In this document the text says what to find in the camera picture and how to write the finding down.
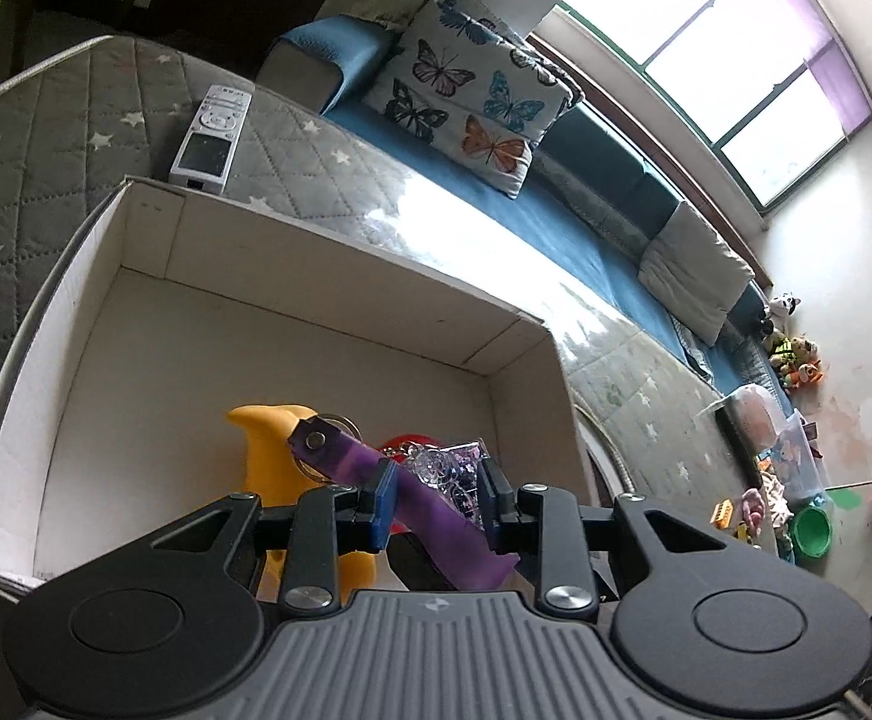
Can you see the orange rubber duck toy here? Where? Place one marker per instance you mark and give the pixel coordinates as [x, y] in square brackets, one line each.
[272, 472]

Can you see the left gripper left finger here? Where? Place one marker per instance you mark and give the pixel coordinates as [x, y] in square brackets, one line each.
[336, 534]

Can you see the stuffed toys pile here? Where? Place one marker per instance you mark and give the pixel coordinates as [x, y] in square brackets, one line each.
[794, 358]

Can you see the grey star quilted mat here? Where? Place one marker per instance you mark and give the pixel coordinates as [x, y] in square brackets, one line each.
[72, 128]

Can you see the window with green frame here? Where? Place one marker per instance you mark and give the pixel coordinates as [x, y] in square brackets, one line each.
[766, 86]

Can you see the clear plastic toy bin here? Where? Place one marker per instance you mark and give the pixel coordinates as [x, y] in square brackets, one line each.
[794, 464]

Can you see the green plastic bowl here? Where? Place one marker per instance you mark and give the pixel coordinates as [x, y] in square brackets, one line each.
[811, 532]

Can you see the grey sofa cushion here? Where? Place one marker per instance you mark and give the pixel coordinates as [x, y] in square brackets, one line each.
[694, 273]

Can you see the white cardboard box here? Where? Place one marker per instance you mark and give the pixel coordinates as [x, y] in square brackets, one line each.
[171, 307]

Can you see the red ball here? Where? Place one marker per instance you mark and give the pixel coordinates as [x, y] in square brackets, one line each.
[404, 446]

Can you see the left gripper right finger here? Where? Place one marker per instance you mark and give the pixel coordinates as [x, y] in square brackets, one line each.
[543, 526]

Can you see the butterfly print pillow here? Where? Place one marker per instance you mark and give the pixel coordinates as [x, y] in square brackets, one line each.
[459, 86]

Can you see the white remote control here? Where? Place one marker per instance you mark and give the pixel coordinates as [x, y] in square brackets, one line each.
[206, 155]

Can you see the blue sofa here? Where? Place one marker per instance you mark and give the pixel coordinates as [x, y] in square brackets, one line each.
[591, 202]

